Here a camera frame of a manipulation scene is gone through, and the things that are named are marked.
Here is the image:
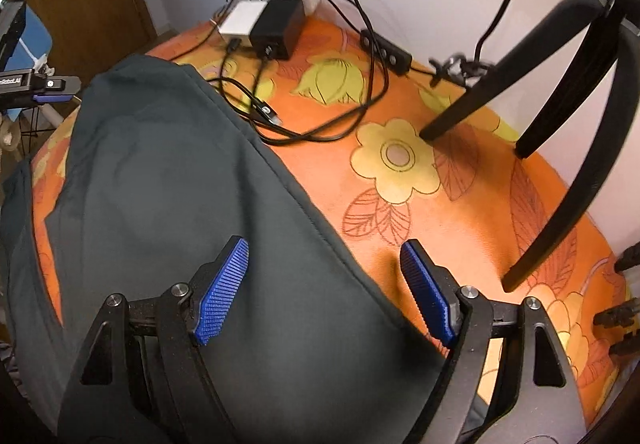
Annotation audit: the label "dark green pants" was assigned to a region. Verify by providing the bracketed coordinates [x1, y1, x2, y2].
[1, 56, 442, 443]

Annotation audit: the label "blue chair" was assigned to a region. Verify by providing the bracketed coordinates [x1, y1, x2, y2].
[6, 6, 52, 71]

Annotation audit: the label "tall silver tripod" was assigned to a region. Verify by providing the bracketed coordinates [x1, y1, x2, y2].
[593, 243, 639, 358]

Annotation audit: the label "orange floral bed cover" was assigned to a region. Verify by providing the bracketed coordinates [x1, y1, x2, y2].
[32, 19, 628, 422]

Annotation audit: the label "white charger adapter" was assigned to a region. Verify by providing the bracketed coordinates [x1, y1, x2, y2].
[218, 0, 267, 47]

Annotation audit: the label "black power adapter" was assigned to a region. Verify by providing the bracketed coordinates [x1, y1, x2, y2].
[250, 0, 306, 61]

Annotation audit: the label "small black tripod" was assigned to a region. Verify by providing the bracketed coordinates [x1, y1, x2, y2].
[420, 0, 639, 293]

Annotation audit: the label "black inline cable switch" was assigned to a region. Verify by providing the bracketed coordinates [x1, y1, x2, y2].
[359, 28, 413, 76]

